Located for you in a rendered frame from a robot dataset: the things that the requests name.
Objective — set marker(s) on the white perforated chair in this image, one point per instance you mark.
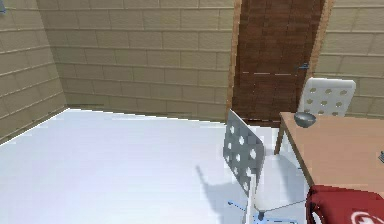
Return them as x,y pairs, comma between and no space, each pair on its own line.
245,156
328,96

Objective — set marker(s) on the brown wooden room door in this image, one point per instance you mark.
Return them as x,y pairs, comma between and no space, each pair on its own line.
270,56

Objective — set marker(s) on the grey metal bowl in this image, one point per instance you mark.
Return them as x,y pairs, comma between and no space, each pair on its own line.
304,119

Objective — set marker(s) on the light wooden table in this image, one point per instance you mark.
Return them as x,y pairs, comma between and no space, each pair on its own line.
340,150

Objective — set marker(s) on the red bag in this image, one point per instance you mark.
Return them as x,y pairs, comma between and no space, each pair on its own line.
343,206

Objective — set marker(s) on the small dark grey object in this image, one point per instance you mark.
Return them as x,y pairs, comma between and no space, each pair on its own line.
382,156

